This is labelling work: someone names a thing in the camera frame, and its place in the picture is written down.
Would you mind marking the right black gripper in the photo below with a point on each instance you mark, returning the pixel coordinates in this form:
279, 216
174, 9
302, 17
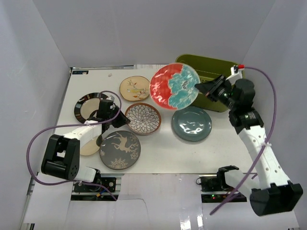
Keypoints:
211, 87

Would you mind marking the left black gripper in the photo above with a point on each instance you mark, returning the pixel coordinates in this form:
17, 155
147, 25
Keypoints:
117, 117

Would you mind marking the white petal pattern bowl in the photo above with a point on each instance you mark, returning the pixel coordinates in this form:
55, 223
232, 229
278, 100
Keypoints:
144, 118

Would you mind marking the red and teal flower plate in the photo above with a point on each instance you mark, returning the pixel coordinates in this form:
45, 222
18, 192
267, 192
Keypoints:
173, 86

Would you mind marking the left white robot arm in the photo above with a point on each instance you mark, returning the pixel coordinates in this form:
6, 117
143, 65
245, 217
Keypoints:
62, 155

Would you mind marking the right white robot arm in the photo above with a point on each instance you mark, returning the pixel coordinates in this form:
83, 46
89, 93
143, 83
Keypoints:
273, 192

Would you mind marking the olive green plastic bin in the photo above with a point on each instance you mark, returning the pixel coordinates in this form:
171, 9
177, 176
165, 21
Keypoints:
208, 69

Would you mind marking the grey reindeer snowflake plate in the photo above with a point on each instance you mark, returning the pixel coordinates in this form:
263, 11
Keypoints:
120, 150

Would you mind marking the beige bird branch plate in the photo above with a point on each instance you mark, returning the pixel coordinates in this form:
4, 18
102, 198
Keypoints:
134, 88

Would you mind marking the black rimmed striped plate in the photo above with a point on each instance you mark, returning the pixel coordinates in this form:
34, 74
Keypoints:
86, 107

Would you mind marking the grey-blue glazed plate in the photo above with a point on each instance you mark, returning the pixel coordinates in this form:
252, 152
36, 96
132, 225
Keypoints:
191, 124

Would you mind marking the cream plate with dark patch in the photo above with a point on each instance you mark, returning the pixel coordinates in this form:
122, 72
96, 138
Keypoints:
92, 146

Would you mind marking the printed paper sheet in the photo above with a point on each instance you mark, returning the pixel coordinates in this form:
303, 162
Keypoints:
149, 66

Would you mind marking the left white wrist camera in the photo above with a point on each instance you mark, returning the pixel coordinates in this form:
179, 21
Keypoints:
110, 102

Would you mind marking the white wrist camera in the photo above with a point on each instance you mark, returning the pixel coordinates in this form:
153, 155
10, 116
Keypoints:
236, 73
110, 102

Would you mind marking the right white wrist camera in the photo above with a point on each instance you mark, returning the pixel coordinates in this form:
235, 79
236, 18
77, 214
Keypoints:
236, 73

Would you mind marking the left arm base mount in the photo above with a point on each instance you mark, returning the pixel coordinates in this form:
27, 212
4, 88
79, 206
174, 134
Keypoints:
106, 191

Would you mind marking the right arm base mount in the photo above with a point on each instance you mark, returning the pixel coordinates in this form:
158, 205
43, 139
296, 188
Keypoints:
211, 191

